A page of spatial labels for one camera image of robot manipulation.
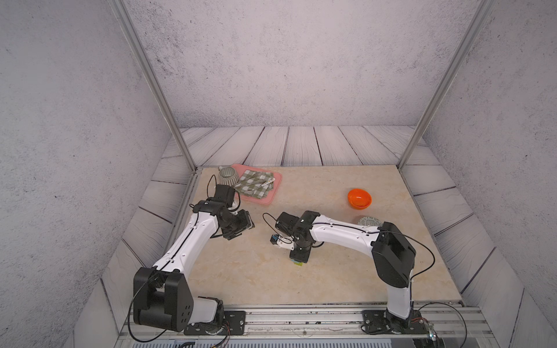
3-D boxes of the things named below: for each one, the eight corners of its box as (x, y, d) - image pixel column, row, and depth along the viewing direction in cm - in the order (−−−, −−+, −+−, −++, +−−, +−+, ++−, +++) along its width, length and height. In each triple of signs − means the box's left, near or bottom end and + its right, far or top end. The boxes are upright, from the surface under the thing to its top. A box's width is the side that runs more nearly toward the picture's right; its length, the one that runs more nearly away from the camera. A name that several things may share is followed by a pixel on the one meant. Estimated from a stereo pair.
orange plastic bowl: (349, 211, 104) (351, 206, 101) (345, 194, 111) (347, 188, 108) (371, 211, 104) (374, 206, 101) (365, 194, 111) (368, 188, 107)
